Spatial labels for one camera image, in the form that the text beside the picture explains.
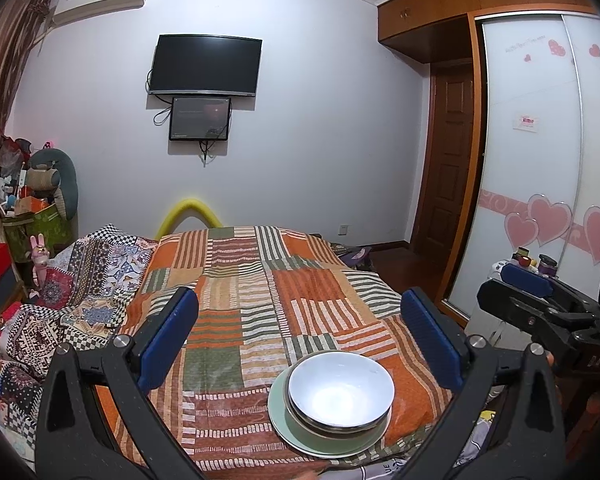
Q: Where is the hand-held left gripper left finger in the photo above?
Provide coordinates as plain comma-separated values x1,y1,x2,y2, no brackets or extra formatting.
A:
35,286,201,480

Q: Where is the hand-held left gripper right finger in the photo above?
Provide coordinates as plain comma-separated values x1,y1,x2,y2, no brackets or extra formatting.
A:
400,287,566,480

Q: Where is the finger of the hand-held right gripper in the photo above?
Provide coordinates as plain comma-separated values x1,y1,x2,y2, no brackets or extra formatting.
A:
501,263,600,313
476,280,600,343

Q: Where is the white spotted bowl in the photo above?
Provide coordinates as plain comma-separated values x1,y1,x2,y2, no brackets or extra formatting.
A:
288,352,395,429

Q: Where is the mint green plate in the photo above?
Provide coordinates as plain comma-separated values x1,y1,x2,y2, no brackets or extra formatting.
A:
267,370,392,460

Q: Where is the pink bowl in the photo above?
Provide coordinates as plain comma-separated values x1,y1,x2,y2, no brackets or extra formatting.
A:
285,382,391,436

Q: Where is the white appliance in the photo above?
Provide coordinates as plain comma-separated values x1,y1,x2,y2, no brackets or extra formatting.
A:
487,259,517,282

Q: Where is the white sliding wardrobe door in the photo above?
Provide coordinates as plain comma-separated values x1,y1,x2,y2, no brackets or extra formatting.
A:
442,7,600,321

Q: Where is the patterned checkered quilt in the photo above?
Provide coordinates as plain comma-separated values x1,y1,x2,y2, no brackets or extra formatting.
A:
0,224,158,461

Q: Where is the dark bag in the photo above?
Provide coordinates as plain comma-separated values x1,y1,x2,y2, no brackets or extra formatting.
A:
330,242,376,268

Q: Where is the orange striped patchwork blanket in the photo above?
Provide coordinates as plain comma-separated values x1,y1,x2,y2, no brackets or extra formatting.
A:
95,225,473,476

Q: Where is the yellow foam tube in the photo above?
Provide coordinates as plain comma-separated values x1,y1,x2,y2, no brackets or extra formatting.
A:
155,199,224,241

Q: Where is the white printed cloth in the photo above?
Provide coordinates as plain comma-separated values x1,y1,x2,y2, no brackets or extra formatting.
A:
357,410,496,480

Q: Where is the brown wooden door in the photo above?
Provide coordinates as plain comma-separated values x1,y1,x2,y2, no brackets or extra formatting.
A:
410,57,482,250

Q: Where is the pink rabbit toy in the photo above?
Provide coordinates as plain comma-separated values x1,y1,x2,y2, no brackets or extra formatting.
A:
28,234,51,291

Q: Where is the green cardboard box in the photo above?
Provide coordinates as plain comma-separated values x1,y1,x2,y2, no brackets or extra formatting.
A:
2,202,73,263

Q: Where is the grey plush toy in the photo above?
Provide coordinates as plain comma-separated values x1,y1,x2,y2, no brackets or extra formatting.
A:
27,149,79,221

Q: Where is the pile of toys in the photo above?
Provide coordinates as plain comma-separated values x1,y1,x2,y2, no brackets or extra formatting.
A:
0,132,36,216

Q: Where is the wooden overhead cabinet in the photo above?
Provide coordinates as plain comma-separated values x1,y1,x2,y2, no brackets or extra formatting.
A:
376,0,600,63

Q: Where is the striped brown curtain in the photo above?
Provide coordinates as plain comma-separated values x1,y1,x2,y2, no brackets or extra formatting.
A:
0,0,56,241

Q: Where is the small black wall monitor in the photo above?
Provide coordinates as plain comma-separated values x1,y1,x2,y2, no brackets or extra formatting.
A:
169,96,232,142

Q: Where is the black wall television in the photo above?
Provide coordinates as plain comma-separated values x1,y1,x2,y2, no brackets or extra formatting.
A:
148,34,263,97

